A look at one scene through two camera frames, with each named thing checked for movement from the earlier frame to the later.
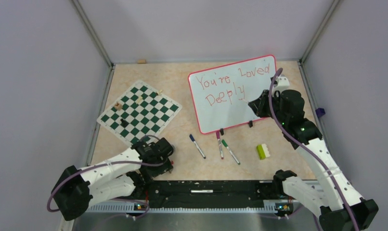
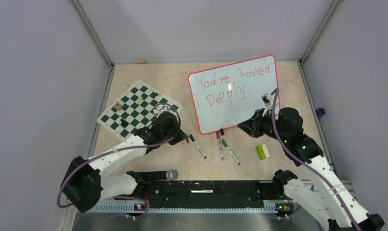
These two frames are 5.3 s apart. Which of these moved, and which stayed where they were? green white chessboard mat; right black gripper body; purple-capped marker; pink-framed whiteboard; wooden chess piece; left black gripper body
Moved: right black gripper body; left black gripper body
Stayed: pink-framed whiteboard; wooden chess piece; purple-capped marker; green white chessboard mat
